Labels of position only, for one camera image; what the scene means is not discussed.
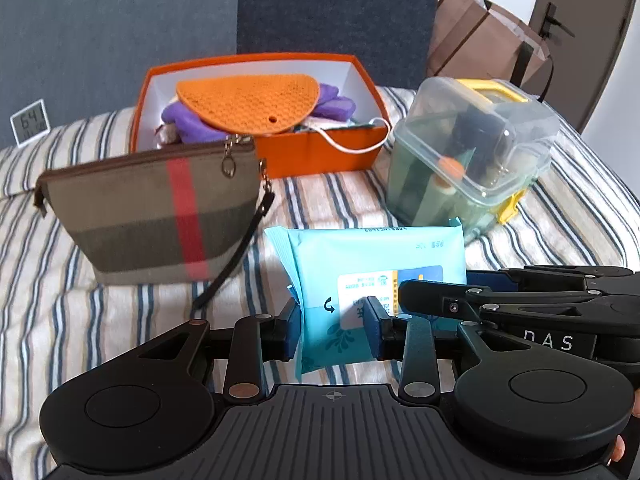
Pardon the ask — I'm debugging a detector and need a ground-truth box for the orange silicone honeycomb mat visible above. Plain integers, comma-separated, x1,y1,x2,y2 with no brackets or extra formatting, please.
175,73,322,137

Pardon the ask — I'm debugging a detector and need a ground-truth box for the plaid zipper pouch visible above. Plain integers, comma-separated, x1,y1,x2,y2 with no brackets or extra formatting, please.
32,137,277,311

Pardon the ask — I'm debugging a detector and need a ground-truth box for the purple plush cloth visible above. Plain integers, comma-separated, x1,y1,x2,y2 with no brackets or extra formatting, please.
161,82,357,143

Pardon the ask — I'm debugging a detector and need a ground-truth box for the clear plastic storage container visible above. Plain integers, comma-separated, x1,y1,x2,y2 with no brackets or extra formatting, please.
387,77,560,246

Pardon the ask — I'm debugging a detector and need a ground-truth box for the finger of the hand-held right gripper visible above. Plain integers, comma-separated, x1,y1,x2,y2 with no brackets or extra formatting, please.
400,280,640,327
465,264,640,295

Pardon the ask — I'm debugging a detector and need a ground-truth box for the blue wet wipes packet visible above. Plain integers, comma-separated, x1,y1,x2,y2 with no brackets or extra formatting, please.
263,217,467,381

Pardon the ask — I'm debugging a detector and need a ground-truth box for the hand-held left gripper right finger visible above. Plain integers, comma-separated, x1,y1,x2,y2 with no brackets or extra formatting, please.
365,295,553,406

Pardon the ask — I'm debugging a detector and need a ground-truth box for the orange cardboard box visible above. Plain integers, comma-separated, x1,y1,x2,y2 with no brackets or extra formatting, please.
129,52,391,179

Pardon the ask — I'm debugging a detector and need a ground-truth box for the striped blanket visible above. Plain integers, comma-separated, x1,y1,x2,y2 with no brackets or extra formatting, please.
0,85,640,480

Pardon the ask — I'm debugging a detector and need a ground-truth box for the black door handle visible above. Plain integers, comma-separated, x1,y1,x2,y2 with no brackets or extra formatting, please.
540,2,576,39

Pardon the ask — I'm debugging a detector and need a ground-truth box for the pink cloth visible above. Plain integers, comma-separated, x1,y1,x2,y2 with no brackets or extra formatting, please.
300,115,351,131

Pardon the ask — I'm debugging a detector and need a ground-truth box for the white digital clock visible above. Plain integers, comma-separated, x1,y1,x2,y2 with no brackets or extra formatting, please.
10,101,51,148

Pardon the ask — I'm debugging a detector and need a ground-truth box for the grey-blue felt panel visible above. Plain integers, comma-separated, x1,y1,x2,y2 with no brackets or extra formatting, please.
0,0,242,128

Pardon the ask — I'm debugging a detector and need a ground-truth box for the person's right hand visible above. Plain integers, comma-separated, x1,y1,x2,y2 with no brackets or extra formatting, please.
614,390,640,463

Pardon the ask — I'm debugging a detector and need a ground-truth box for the blue face mask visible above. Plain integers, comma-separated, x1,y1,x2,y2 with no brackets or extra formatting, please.
292,116,392,155

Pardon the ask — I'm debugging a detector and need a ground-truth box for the dark blue felt panel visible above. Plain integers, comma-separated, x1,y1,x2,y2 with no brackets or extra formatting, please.
237,0,446,88

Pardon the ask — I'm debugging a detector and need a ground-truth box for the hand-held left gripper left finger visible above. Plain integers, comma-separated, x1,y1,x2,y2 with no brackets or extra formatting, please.
107,297,303,406

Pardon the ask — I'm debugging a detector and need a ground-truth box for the dark brown door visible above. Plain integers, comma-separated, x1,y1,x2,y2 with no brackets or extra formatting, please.
529,0,632,133

